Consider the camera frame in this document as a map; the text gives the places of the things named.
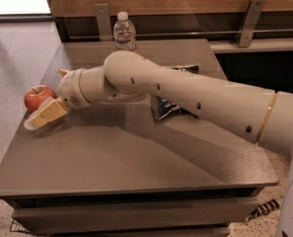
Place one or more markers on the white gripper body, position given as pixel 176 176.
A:
pixel 69 89

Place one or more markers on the red apple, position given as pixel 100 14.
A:
pixel 36 96

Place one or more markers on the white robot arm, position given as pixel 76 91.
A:
pixel 258 115

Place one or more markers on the clear plastic water bottle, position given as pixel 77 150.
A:
pixel 124 33

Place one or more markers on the grey drawer cabinet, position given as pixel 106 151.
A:
pixel 111 170

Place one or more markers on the blue chip bag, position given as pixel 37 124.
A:
pixel 162 108

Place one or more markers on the left metal bracket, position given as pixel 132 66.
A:
pixel 103 21

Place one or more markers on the metal bracket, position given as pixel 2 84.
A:
pixel 245 34
pixel 103 21

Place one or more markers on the right metal bracket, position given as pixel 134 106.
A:
pixel 245 34

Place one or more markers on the horizontal metal rail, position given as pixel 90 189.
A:
pixel 214 36

